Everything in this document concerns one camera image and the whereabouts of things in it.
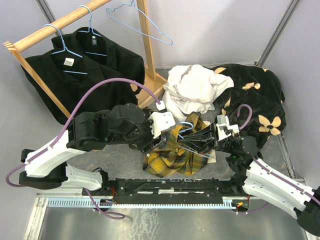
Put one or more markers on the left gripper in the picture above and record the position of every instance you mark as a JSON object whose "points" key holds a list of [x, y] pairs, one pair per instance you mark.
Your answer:
{"points": [[150, 140]]}

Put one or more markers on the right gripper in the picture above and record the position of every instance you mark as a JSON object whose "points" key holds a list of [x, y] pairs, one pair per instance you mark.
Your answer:
{"points": [[202, 141]]}

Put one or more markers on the yellow plaid shirt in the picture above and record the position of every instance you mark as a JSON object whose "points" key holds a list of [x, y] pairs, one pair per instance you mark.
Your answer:
{"points": [[168, 158]]}

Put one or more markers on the white shirt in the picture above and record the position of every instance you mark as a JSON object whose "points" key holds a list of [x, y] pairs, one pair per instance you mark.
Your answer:
{"points": [[193, 88]]}

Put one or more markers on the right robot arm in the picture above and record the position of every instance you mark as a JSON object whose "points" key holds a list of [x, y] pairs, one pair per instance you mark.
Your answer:
{"points": [[255, 177]]}

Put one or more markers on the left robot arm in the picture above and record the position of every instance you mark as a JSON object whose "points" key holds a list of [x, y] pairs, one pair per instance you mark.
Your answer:
{"points": [[47, 167]]}

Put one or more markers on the front black shirt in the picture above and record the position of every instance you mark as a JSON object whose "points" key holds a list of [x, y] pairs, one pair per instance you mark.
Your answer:
{"points": [[104, 97]]}

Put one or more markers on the black shirt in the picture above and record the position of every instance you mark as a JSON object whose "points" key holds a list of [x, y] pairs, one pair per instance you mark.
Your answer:
{"points": [[104, 97], [119, 63]]}

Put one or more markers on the rear black shirt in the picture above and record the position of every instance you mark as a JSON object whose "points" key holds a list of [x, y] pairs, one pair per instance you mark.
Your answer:
{"points": [[119, 63]]}

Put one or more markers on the blue hanger front shirt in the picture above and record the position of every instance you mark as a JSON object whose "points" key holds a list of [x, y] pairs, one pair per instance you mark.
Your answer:
{"points": [[65, 49]]}

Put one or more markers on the blue hanger shirt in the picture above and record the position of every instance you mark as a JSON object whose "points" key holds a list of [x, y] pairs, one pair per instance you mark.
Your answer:
{"points": [[94, 35], [65, 49]]}

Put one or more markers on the blue hanger rear shirt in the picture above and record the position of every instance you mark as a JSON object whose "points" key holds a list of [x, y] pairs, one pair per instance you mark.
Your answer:
{"points": [[94, 35]]}

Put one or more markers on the cream folded cloth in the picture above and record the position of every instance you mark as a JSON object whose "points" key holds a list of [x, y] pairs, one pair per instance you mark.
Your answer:
{"points": [[212, 157]]}

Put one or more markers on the wooden clothes rack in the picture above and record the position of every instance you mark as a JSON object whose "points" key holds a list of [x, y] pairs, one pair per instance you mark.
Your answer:
{"points": [[153, 80]]}

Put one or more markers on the black floral blanket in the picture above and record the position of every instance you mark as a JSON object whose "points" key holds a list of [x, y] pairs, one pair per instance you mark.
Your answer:
{"points": [[255, 101]]}

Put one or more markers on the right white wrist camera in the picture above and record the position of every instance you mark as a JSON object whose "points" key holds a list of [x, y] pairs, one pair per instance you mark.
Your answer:
{"points": [[224, 129]]}

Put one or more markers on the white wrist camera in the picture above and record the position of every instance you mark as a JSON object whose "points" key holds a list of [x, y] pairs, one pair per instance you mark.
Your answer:
{"points": [[224, 129], [162, 120]]}

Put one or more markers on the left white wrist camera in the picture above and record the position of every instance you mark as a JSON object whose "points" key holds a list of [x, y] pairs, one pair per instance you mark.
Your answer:
{"points": [[162, 120]]}

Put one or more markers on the white cable duct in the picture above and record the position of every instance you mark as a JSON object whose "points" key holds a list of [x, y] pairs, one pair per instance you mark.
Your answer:
{"points": [[103, 204]]}

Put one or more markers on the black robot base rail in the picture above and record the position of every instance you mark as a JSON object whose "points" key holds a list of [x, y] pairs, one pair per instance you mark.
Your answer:
{"points": [[170, 191]]}

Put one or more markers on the empty blue wire hanger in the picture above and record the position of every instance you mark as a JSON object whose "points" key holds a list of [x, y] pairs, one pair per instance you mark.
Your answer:
{"points": [[161, 36]]}

